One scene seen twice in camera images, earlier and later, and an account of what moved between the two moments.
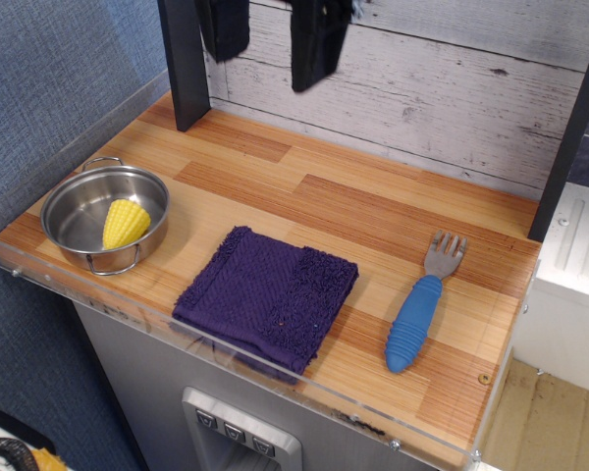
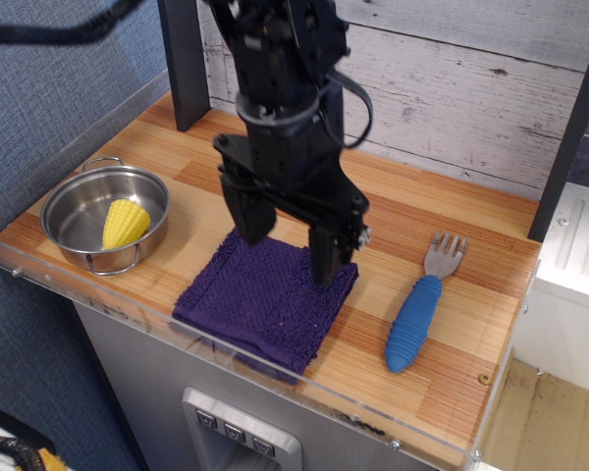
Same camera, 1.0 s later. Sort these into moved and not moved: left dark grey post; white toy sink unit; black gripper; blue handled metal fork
Moved: black gripper
Not moved: blue handled metal fork; left dark grey post; white toy sink unit
